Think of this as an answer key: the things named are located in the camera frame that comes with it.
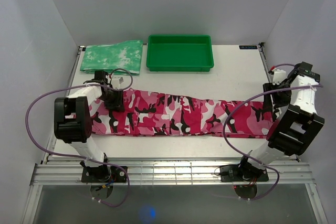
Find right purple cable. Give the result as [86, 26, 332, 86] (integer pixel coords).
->
[222, 63, 323, 201]

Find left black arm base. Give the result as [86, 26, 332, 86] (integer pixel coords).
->
[81, 165, 128, 183]

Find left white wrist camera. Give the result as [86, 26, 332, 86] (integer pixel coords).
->
[109, 77, 124, 89]

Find pink camouflage trousers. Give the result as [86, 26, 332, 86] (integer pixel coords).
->
[89, 89, 273, 138]

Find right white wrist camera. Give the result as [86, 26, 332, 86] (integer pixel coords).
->
[269, 68, 287, 86]

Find purple cable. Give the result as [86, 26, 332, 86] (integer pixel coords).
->
[25, 68, 134, 207]
[222, 63, 323, 201]

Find green plastic tray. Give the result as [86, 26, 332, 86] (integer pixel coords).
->
[146, 35, 214, 72]

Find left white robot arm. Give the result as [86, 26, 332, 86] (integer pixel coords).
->
[54, 70, 124, 182]

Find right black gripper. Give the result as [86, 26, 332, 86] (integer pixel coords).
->
[261, 81, 291, 109]

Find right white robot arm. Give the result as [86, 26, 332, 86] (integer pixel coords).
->
[237, 62, 324, 180]

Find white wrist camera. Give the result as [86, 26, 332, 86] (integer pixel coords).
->
[109, 77, 124, 89]
[269, 68, 287, 86]

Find dark label sticker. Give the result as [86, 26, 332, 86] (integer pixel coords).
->
[239, 45, 258, 50]

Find aluminium rail frame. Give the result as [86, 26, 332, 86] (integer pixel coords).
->
[30, 42, 316, 224]

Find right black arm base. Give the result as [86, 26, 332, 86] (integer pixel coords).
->
[214, 164, 269, 183]

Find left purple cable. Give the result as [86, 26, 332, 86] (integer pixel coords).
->
[25, 68, 134, 207]

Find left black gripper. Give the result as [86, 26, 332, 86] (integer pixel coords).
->
[98, 88, 124, 112]

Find folded green white trousers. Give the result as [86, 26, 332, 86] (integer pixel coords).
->
[80, 40, 143, 76]

